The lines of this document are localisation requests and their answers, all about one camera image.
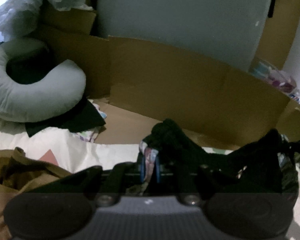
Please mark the grey washing machine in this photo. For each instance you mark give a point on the grey washing machine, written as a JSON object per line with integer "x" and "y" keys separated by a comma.
{"x": 177, "y": 17}

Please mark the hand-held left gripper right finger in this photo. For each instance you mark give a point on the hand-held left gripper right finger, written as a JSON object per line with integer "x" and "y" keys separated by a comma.
{"x": 158, "y": 172}

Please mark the bear print bed sheet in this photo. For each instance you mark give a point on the bear print bed sheet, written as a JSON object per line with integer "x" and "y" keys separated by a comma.
{"x": 102, "y": 152}

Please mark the brown garment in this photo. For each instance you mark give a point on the brown garment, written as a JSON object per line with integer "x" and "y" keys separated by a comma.
{"x": 15, "y": 175}

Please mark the small cardboard box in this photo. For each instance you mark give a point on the small cardboard box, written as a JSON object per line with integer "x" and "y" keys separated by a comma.
{"x": 70, "y": 20}

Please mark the white fluffy cushion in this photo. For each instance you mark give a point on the white fluffy cushion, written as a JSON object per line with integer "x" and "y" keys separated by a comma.
{"x": 20, "y": 12}

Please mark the small black cloth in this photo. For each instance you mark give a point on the small black cloth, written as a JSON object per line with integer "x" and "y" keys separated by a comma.
{"x": 72, "y": 120}

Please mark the brown cardboard panel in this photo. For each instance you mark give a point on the brown cardboard panel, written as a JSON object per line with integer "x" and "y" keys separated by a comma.
{"x": 277, "y": 30}

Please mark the black knit shorts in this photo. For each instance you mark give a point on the black knit shorts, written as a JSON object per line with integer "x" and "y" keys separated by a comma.
{"x": 190, "y": 150}

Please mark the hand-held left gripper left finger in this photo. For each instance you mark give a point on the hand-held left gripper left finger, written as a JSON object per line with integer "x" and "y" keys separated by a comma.
{"x": 142, "y": 170}

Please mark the grey neck pillow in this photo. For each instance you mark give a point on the grey neck pillow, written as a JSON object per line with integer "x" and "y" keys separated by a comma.
{"x": 52, "y": 97}

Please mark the flattened cardboard box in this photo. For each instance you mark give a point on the flattened cardboard box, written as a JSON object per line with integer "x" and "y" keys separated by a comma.
{"x": 165, "y": 85}

